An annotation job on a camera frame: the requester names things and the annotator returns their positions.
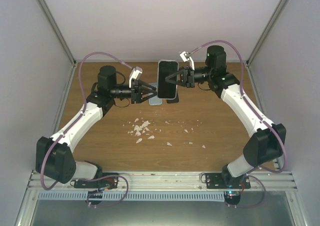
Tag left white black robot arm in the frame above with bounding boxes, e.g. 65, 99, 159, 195
36, 65, 157, 190

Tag light blue phone case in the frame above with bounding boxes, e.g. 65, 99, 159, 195
148, 82, 163, 106

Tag aluminium corner post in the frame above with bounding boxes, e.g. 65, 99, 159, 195
29, 0, 77, 67
245, 0, 298, 67

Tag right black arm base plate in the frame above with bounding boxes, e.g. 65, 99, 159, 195
199, 172, 251, 190

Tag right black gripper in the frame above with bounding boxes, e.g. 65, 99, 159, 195
165, 65, 213, 88

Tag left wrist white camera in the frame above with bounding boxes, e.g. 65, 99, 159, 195
129, 66, 143, 88

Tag black smartphone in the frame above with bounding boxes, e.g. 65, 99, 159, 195
166, 95, 180, 104

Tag aluminium front rail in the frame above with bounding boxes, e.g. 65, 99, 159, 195
27, 170, 298, 191

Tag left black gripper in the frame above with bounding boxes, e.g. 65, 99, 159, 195
110, 79, 157, 104

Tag wrist white camera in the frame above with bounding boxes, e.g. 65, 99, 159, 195
179, 51, 195, 71
129, 66, 143, 88

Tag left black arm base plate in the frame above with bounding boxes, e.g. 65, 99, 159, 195
70, 172, 119, 190

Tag right aluminium corner post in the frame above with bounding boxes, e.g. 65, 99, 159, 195
245, 0, 298, 67

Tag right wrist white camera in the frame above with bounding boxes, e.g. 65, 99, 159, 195
179, 51, 195, 71

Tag grey slotted cable duct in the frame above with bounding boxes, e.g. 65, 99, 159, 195
38, 190, 225, 202

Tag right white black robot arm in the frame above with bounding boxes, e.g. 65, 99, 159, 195
158, 40, 287, 189

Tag white debris pile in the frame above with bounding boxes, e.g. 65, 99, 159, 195
122, 118, 159, 144

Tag left aluminium corner post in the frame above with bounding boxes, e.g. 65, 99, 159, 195
29, 0, 77, 67

